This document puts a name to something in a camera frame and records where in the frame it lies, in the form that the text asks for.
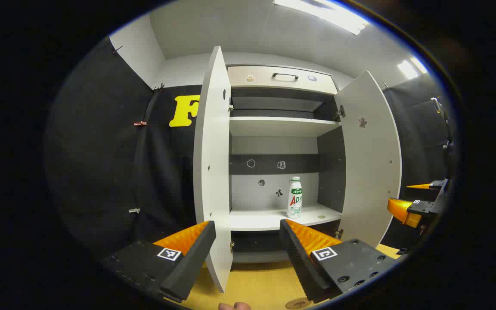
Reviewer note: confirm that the white cabinet shelf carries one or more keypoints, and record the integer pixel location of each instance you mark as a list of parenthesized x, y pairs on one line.
[(274, 126), (256, 219)]

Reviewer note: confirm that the dark metal stand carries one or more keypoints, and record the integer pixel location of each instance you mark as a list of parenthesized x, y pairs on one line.
[(445, 125)]

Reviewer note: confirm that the white clip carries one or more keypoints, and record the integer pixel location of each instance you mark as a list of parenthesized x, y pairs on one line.
[(134, 210)]

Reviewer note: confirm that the light grey cabinet drawer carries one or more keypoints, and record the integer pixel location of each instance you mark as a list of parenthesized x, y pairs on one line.
[(265, 77)]

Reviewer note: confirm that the ceiling light panel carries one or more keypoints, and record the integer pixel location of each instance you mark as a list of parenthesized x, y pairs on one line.
[(321, 15), (411, 68)]

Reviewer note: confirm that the black backdrop cloth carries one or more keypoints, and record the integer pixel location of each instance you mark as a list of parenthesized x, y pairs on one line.
[(101, 150)]

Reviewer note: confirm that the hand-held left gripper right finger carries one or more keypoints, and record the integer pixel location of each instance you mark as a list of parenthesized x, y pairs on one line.
[(299, 262)]

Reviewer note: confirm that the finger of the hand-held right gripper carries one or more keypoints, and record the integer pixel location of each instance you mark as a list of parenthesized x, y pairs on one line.
[(421, 207), (435, 185)]

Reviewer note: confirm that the white bottle green label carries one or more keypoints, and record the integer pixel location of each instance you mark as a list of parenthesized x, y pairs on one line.
[(294, 202)]

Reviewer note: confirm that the grey cabinet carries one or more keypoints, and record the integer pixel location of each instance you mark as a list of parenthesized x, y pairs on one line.
[(330, 172)]

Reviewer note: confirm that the round cork coaster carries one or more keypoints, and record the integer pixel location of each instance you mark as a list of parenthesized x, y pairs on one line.
[(297, 304)]

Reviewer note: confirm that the black clip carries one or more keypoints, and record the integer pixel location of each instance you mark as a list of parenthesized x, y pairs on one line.
[(159, 87)]

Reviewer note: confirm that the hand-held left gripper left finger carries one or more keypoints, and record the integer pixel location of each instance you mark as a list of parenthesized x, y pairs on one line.
[(190, 267)]

